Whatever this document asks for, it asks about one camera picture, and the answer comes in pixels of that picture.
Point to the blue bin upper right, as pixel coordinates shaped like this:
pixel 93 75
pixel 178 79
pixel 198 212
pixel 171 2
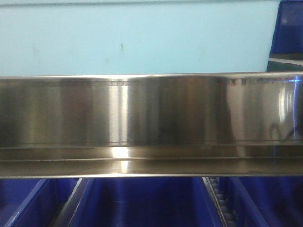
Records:
pixel 287 47

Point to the stainless steel left shelf rail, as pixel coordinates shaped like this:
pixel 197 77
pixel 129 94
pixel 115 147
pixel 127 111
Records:
pixel 209 124

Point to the metal divider rail lower left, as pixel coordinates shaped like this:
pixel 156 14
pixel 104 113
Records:
pixel 68 211

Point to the blue bin lower left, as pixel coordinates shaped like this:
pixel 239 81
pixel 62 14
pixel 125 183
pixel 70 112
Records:
pixel 33 202

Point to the blue bin lower centre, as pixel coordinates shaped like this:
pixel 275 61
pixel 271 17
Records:
pixel 146 202

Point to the blue bin lower right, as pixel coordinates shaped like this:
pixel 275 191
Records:
pixel 264 201

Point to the white roller track lower right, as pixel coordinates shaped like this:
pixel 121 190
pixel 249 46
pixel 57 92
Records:
pixel 219 201

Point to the light blue plastic bin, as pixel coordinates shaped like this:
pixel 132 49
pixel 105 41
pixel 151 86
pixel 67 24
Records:
pixel 87 37

